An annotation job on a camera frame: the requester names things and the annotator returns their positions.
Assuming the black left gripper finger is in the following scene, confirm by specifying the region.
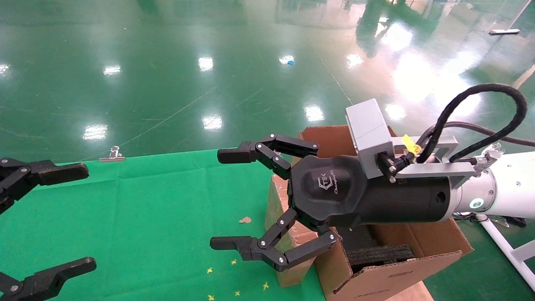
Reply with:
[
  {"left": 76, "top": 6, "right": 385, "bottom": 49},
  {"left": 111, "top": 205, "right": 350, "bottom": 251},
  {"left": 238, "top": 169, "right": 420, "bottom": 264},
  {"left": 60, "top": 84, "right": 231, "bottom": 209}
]
[
  {"left": 0, "top": 158, "right": 89, "bottom": 214},
  {"left": 0, "top": 257, "right": 97, "bottom": 301}
]

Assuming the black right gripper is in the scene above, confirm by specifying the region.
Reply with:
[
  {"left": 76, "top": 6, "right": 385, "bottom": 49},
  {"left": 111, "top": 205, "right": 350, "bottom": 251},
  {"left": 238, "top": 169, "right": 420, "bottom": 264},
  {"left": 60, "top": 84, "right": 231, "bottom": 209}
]
[{"left": 209, "top": 134, "right": 455, "bottom": 272}]

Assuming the small brown cardboard box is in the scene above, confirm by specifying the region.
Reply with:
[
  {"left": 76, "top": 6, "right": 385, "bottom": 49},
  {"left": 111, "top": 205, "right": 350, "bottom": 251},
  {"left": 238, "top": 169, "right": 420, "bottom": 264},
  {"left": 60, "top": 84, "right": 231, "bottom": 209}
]
[{"left": 265, "top": 175, "right": 318, "bottom": 288}]

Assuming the large open cardboard carton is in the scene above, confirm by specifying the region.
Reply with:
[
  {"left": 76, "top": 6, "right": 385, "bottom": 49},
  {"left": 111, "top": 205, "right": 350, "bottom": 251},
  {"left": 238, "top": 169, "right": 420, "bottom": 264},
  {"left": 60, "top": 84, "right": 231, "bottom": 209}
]
[{"left": 299, "top": 125, "right": 474, "bottom": 301}]

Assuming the silver binder clip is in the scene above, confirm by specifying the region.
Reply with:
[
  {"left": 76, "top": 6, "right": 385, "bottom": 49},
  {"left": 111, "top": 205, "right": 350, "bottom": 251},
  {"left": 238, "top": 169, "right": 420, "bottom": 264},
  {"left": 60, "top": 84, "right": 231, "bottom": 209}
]
[{"left": 99, "top": 145, "right": 125, "bottom": 162}]

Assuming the green tablecloth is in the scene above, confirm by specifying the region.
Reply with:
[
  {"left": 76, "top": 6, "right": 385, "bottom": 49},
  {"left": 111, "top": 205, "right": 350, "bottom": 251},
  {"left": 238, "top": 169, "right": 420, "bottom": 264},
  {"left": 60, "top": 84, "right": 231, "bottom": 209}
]
[{"left": 0, "top": 149, "right": 326, "bottom": 301}]

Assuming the black foam insert block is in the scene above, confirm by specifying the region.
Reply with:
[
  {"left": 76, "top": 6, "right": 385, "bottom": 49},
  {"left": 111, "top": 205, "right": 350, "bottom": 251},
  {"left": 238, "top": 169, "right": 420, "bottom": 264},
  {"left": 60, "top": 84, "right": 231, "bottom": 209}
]
[{"left": 347, "top": 245, "right": 415, "bottom": 268}]

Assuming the white metal stand leg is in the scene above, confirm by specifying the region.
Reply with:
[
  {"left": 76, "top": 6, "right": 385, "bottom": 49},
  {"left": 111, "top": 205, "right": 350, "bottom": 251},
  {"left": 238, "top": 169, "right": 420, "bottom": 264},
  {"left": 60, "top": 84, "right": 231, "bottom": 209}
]
[{"left": 476, "top": 214, "right": 535, "bottom": 292}]

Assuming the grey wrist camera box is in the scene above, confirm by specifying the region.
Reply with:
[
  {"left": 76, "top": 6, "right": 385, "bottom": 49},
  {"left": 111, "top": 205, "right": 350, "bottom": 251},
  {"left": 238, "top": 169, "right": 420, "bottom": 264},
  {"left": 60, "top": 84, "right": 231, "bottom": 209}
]
[{"left": 345, "top": 99, "right": 395, "bottom": 179}]

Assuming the yellow cable tag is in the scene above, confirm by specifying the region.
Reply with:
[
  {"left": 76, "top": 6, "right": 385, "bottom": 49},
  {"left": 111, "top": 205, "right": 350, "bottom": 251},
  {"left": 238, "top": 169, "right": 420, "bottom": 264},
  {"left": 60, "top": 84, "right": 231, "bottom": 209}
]
[{"left": 401, "top": 134, "right": 423, "bottom": 154}]

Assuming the grey metal camera bracket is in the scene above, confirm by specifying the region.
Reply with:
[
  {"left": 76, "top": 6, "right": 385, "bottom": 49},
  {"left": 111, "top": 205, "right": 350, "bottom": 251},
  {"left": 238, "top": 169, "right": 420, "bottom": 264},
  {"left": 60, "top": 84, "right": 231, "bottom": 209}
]
[{"left": 391, "top": 135, "right": 477, "bottom": 189}]

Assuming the thin black wire bundle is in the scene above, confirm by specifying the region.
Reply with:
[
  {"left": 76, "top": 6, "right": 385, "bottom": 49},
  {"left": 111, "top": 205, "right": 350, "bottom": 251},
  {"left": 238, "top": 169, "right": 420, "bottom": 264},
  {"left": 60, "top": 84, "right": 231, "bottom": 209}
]
[{"left": 453, "top": 212, "right": 487, "bottom": 222}]

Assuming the thick black braided cable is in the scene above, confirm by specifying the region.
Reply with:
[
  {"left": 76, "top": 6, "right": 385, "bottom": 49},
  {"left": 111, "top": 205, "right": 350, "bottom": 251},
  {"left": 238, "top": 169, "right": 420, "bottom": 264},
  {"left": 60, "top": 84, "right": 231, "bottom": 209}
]
[{"left": 416, "top": 83, "right": 527, "bottom": 164}]

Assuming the thin black cable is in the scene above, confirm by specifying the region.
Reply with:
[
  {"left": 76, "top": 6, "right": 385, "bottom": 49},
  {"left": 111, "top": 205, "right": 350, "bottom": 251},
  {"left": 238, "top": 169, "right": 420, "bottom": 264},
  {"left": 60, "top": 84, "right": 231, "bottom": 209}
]
[{"left": 418, "top": 121, "right": 535, "bottom": 148}]

